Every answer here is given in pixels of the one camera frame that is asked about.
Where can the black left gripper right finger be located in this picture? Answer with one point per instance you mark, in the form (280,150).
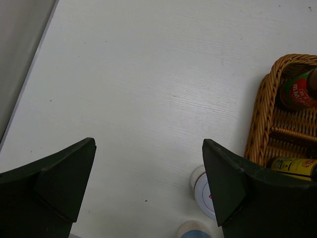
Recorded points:
(251,201)

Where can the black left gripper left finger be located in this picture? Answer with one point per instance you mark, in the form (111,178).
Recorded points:
(42,199)

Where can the silver-top blue-label can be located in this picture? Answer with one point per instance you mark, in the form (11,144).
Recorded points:
(193,229)

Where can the yellow-label dark-cap bottle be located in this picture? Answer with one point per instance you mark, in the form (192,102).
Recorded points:
(300,168)

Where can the woven wicker basket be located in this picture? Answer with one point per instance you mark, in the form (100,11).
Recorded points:
(275,132)

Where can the green-label ketchup bottle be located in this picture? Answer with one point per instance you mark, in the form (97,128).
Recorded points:
(299,93)

